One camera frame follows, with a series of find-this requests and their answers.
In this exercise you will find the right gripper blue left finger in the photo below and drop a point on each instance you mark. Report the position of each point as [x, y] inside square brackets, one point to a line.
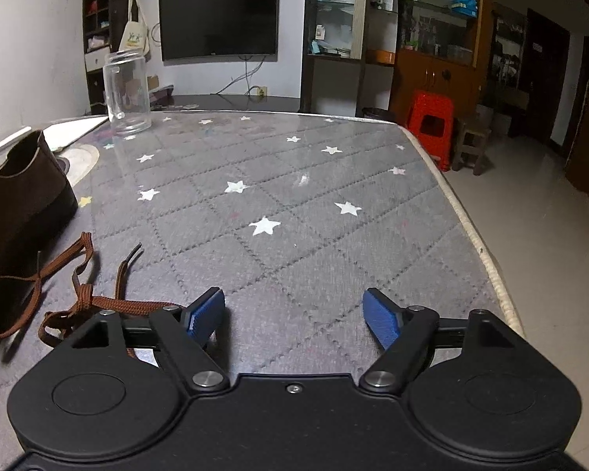
[182, 335]

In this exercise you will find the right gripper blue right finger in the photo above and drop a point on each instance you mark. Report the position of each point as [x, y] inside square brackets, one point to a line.
[405, 334]

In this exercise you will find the brown leather shoe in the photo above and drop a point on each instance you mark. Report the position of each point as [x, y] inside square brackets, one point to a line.
[36, 203]

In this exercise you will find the grey star tablecloth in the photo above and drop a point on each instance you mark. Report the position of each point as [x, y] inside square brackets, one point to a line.
[293, 217]

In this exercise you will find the small wooden stool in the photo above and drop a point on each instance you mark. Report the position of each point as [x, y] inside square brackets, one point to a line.
[471, 143]

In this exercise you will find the red plastic stool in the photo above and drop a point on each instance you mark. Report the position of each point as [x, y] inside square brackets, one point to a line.
[430, 118]

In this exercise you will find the low black tv bench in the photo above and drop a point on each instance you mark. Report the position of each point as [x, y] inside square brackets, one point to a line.
[188, 103]

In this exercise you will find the white paper sheet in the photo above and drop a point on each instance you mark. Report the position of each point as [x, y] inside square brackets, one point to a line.
[61, 135]

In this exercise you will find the white long bar device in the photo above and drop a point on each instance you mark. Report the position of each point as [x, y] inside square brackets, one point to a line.
[14, 137]

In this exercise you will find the clear glass mug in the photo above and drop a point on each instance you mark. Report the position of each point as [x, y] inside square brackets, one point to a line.
[126, 92]

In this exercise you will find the canvas tote bag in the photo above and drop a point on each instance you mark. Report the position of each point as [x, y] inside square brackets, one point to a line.
[135, 33]

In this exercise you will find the wooden display cabinet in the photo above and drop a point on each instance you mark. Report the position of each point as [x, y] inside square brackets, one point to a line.
[371, 55]

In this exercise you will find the dark bookshelf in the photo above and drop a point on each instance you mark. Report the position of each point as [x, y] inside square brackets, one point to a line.
[103, 23]

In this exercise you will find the black wall television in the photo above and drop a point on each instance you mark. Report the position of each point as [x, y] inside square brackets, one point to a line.
[218, 28]

